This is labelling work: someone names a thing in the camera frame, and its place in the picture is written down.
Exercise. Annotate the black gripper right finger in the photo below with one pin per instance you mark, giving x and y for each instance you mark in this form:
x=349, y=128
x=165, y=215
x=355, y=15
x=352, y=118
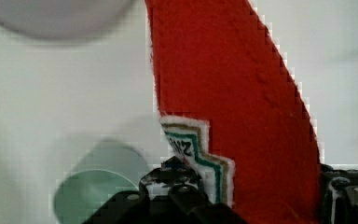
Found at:
x=339, y=196

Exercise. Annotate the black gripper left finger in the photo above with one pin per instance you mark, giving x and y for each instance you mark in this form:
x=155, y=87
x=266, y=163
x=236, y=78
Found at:
x=170, y=194

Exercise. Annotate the red plush ketchup bottle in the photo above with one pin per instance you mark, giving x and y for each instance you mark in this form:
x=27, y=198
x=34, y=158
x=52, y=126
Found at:
x=232, y=112

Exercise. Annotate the grey round plate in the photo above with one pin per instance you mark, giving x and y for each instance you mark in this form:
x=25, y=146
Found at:
x=60, y=19

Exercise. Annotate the teal green cup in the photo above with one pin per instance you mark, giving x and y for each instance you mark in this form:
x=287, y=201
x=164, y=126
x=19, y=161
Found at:
x=109, y=168

